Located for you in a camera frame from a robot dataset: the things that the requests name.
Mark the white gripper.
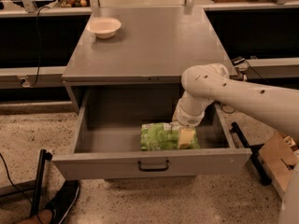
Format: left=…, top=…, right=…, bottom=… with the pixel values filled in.
left=172, top=105, right=204, bottom=149

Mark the green rice chip bag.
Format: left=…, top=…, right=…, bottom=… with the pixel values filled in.
left=140, top=122, right=200, bottom=151

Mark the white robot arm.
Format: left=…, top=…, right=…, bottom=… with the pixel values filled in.
left=174, top=63, right=299, bottom=140

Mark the grey open top drawer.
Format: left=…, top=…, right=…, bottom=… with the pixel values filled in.
left=53, top=84, right=251, bottom=179

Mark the grey cabinet counter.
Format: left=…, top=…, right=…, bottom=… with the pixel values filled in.
left=63, top=6, right=236, bottom=110

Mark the black tripod leg right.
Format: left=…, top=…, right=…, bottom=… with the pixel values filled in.
left=229, top=121, right=273, bottom=187

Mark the black tripod leg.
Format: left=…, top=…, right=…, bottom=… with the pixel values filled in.
left=30, top=149, right=52, bottom=217
left=229, top=121, right=273, bottom=187

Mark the brown cardboard box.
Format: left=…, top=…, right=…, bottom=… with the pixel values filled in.
left=259, top=132, right=298, bottom=198

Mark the white paper bowl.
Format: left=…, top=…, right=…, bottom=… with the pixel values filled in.
left=89, top=18, right=121, bottom=39

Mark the black shoe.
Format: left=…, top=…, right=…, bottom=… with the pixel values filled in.
left=45, top=180, right=80, bottom=224

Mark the black tripod leg left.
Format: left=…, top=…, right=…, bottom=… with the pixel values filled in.
left=30, top=149, right=52, bottom=217

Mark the black drawer handle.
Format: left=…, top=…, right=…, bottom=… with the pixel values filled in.
left=137, top=160, right=170, bottom=173

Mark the wall outlet with plug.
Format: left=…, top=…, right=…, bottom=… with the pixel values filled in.
left=19, top=77, right=31, bottom=88

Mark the black power cable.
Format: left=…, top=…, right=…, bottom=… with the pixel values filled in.
left=31, top=5, right=51, bottom=88

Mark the black cable on floor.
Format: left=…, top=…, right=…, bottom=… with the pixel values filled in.
left=0, top=152, right=45, bottom=224

